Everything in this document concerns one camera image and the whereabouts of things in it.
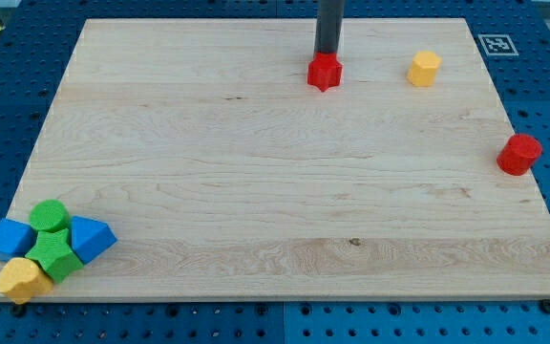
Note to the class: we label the yellow hexagon block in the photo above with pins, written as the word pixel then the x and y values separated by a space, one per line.
pixel 424 67

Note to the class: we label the light wooden board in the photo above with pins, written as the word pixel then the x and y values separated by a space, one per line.
pixel 226 177

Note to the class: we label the red star block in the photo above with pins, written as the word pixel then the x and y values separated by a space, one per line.
pixel 324 71

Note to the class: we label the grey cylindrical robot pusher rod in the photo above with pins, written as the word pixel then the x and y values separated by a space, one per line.
pixel 328 26

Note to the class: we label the blue triangle block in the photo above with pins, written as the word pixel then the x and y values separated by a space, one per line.
pixel 90 238

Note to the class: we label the green cylinder block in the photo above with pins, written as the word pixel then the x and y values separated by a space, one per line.
pixel 49 216

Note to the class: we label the green star block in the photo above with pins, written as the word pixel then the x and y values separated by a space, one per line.
pixel 53 253

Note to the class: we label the red cylinder block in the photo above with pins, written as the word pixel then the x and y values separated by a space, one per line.
pixel 519 154

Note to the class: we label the white fiducial marker tag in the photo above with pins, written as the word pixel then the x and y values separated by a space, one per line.
pixel 497 44

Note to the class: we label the blue cube block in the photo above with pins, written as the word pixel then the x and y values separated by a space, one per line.
pixel 16 239

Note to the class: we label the yellow heart block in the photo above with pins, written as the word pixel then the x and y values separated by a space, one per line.
pixel 22 279

